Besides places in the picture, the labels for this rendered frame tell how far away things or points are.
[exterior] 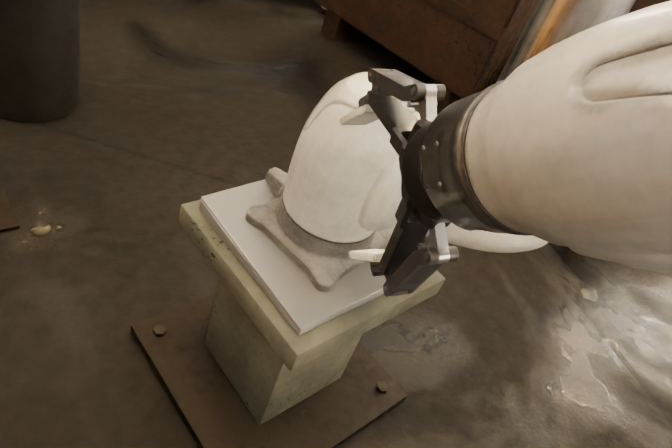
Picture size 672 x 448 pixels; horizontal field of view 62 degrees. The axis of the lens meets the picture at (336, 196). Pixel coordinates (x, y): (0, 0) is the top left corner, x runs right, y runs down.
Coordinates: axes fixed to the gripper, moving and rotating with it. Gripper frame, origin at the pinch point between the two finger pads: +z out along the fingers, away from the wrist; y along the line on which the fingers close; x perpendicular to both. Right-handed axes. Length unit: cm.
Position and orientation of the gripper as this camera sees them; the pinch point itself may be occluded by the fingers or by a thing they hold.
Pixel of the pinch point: (361, 186)
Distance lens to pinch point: 56.1
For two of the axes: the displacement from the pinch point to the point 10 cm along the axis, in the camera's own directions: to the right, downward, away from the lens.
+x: 9.4, -0.5, 3.3
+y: 0.7, 10.0, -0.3
